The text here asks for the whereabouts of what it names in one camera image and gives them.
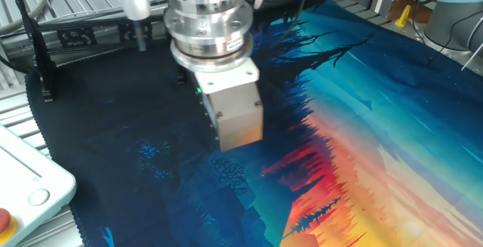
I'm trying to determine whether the silver block gripper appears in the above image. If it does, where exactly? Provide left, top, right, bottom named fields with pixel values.
left=193, top=57, right=264, bottom=153

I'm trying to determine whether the colourful sunset landscape mat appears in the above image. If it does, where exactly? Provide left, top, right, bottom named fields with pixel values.
left=24, top=0, right=483, bottom=247

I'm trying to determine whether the yellow plastic clip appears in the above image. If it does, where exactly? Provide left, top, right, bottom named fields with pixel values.
left=393, top=4, right=412, bottom=29

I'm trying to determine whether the white teach pendant red button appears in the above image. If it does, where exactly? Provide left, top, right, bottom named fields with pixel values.
left=0, top=123, right=78, bottom=247

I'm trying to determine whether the aluminium frame post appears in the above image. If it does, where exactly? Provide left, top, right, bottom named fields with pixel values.
left=371, top=0, right=394, bottom=18

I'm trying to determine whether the thick grey cable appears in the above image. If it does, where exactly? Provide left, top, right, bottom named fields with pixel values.
left=0, top=0, right=62, bottom=37

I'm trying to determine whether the white cable tie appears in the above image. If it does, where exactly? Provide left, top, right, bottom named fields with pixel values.
left=460, top=42, right=483, bottom=72

